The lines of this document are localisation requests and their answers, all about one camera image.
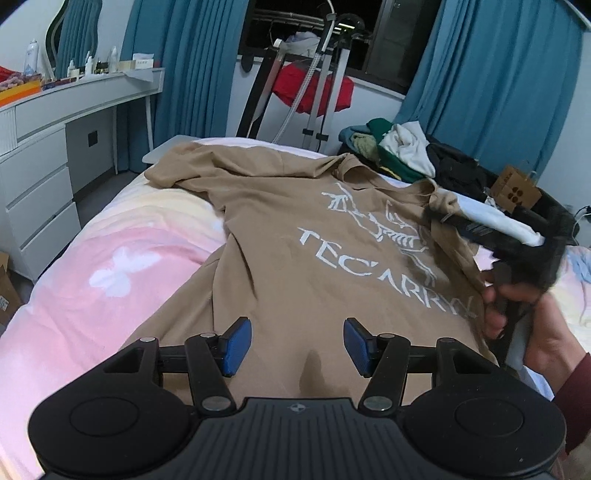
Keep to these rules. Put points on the pastel bed sheet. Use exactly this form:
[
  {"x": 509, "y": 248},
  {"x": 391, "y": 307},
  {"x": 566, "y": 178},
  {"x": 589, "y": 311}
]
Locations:
[{"x": 115, "y": 277}]

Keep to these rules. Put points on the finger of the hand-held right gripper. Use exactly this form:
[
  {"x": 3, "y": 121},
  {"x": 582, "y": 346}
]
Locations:
[{"x": 461, "y": 226}]

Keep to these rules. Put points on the green striped garment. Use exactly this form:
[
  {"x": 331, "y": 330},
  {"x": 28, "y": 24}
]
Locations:
[{"x": 392, "y": 161}]

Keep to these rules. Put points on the orange box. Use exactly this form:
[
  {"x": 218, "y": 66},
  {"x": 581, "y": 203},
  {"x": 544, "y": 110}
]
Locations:
[{"x": 21, "y": 92}]

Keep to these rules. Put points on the teal garment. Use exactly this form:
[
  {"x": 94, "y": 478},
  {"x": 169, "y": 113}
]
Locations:
[{"x": 355, "y": 138}]

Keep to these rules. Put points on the white folded cloth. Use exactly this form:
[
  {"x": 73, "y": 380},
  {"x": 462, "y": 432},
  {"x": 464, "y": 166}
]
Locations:
[{"x": 498, "y": 221}]

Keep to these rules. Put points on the tan printed t-shirt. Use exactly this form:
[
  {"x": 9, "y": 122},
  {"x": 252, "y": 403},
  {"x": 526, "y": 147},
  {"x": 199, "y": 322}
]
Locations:
[{"x": 277, "y": 230}]

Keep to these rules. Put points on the black garment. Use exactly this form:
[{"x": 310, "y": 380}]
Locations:
[{"x": 461, "y": 170}]

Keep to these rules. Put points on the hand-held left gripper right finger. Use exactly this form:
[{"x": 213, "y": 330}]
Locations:
[{"x": 358, "y": 346}]

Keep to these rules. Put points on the garment steamer stand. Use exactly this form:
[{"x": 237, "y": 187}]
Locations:
[{"x": 330, "y": 83}]

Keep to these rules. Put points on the white hanging garment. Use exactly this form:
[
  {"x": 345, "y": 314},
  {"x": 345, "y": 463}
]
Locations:
[{"x": 300, "y": 44}]

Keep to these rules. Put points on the person's right hand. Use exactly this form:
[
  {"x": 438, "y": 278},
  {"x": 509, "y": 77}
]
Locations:
[{"x": 558, "y": 337}]

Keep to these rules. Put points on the dotted cardboard box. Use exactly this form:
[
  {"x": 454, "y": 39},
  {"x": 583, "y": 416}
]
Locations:
[{"x": 515, "y": 189}]

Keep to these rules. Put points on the small white bottle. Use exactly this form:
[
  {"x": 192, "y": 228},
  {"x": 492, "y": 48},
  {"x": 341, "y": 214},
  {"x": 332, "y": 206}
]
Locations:
[
  {"x": 88, "y": 62},
  {"x": 72, "y": 68},
  {"x": 113, "y": 60}
]

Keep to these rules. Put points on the white dressing table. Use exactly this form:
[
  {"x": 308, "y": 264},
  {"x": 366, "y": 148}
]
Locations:
[{"x": 37, "y": 194}]

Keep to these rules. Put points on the dark window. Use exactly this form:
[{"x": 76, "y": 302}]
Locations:
[{"x": 401, "y": 37}]

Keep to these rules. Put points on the red cloth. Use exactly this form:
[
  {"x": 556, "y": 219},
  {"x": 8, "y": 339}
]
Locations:
[{"x": 295, "y": 87}]

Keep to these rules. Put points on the steamer ironing board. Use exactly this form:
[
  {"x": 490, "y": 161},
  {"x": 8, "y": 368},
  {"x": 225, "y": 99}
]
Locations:
[{"x": 258, "y": 92}]

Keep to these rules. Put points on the brown cardboard box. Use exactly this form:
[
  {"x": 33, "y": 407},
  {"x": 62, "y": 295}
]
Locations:
[{"x": 8, "y": 295}]

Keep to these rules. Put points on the white tissue box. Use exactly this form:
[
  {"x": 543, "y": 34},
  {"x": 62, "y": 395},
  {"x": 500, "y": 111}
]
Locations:
[{"x": 143, "y": 61}]

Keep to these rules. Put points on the white spray can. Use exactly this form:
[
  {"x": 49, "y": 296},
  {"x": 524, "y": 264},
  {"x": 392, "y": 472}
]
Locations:
[{"x": 32, "y": 57}]

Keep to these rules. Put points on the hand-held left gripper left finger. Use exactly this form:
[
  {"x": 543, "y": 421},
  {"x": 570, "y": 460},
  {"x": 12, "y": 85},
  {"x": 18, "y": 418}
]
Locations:
[{"x": 238, "y": 346}]

